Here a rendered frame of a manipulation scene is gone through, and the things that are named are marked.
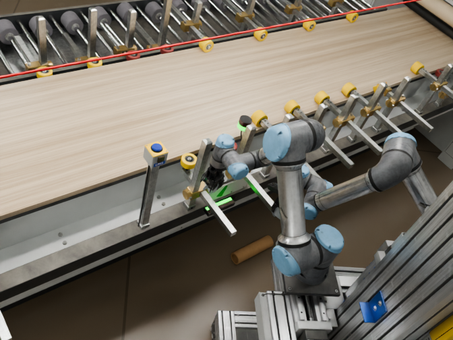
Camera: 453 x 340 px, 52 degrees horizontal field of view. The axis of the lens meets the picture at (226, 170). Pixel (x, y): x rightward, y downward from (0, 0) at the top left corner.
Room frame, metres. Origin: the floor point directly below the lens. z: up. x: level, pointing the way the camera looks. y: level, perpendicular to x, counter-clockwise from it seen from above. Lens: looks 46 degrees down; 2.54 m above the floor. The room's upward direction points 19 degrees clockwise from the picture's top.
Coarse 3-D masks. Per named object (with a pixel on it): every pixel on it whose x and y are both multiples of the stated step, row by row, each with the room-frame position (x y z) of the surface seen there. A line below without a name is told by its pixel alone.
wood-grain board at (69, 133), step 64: (128, 64) 2.13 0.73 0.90; (192, 64) 2.34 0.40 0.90; (256, 64) 2.57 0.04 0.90; (320, 64) 2.83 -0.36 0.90; (384, 64) 3.12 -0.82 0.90; (0, 128) 1.37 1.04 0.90; (64, 128) 1.50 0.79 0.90; (128, 128) 1.65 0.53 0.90; (192, 128) 1.80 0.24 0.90; (0, 192) 1.05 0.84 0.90; (64, 192) 1.16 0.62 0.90
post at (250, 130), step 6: (246, 126) 1.66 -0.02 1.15; (252, 126) 1.66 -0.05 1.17; (246, 132) 1.65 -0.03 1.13; (252, 132) 1.65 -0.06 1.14; (246, 138) 1.64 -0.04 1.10; (252, 138) 1.66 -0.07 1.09; (240, 144) 1.66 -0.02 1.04; (246, 144) 1.64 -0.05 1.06; (240, 150) 1.65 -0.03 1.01; (246, 150) 1.65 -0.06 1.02
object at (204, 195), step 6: (186, 174) 1.55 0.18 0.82; (192, 174) 1.57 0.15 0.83; (204, 192) 1.48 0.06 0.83; (204, 198) 1.45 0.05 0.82; (210, 198) 1.46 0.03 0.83; (210, 204) 1.42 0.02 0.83; (210, 210) 1.41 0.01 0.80; (216, 210) 1.40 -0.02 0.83; (216, 216) 1.38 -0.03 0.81; (222, 216) 1.38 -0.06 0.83; (222, 222) 1.35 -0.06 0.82; (228, 222) 1.36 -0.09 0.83; (228, 228) 1.32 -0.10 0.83; (234, 228) 1.33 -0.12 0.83; (234, 234) 1.32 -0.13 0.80
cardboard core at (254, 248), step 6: (258, 240) 1.89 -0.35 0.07; (264, 240) 1.90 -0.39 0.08; (270, 240) 1.92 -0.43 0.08; (246, 246) 1.81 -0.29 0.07; (252, 246) 1.82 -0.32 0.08; (258, 246) 1.84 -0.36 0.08; (264, 246) 1.87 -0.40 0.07; (270, 246) 1.90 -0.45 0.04; (234, 252) 1.74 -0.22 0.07; (240, 252) 1.75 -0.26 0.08; (246, 252) 1.77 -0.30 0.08; (252, 252) 1.79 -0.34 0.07; (258, 252) 1.82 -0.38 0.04; (234, 258) 1.74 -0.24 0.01; (240, 258) 1.71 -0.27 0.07; (246, 258) 1.74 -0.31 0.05
